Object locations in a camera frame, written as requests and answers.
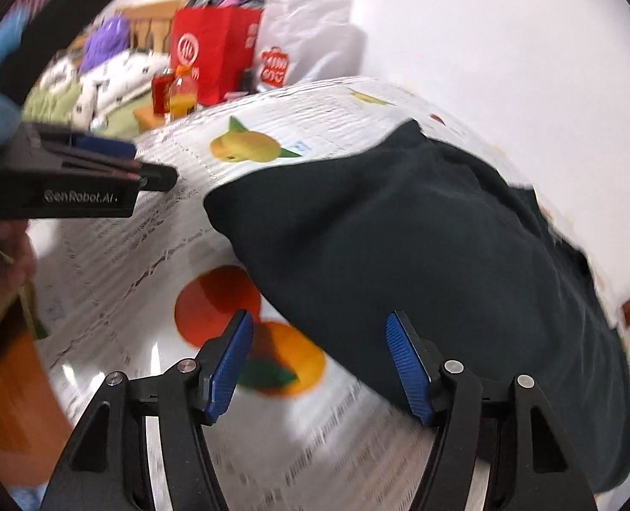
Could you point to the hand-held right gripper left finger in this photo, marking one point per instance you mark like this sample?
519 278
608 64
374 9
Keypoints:
229 367

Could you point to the purple bag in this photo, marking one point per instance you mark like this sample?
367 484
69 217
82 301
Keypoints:
104 42

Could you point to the black garment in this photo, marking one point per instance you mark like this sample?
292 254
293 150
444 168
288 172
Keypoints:
400 223

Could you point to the white printed bedding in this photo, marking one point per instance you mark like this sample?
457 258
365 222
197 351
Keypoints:
118 80

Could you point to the white plastic bag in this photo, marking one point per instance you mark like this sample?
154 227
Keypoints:
315 37

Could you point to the orange juice bottle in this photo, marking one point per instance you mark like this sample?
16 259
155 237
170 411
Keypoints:
182 96

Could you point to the person's left hand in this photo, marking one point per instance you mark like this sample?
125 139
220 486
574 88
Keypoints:
11 282

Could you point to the red paper bag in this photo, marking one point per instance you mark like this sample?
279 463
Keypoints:
213 48

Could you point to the small wooden stool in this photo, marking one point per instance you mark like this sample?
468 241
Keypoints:
147 117

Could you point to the fruit print tablecloth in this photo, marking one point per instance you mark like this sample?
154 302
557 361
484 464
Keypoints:
134 255

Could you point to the black panel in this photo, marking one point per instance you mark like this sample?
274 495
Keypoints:
64 21

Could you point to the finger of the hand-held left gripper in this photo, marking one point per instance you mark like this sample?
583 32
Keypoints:
104 146
155 176

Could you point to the red drink can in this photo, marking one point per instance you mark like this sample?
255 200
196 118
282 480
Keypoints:
161 90

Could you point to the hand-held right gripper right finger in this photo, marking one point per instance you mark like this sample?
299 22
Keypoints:
408 367

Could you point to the green blanket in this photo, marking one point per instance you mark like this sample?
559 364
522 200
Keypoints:
43 104

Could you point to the wooden bed frame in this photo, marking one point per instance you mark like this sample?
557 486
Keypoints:
149 13

